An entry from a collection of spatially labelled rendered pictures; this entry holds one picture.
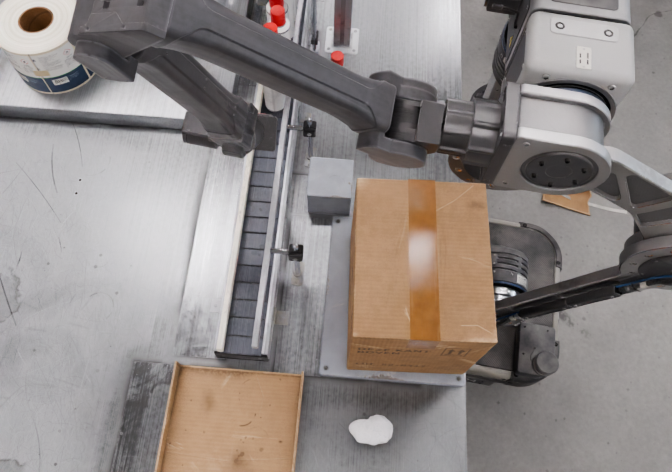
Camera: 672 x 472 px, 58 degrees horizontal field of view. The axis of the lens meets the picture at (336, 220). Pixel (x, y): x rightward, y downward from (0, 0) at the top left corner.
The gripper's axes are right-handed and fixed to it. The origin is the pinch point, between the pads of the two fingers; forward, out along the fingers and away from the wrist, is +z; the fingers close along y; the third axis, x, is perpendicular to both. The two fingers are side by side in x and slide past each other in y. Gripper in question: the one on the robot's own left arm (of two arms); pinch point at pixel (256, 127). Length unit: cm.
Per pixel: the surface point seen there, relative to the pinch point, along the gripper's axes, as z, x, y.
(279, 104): 23.2, -3.2, -2.1
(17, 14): 22, -18, 59
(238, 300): -5.2, 35.7, 1.0
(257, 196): 10.5, 16.8, 0.3
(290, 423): -17, 56, -12
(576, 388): 64, 86, -105
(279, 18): 17.2, -22.2, -1.5
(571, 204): 109, 32, -109
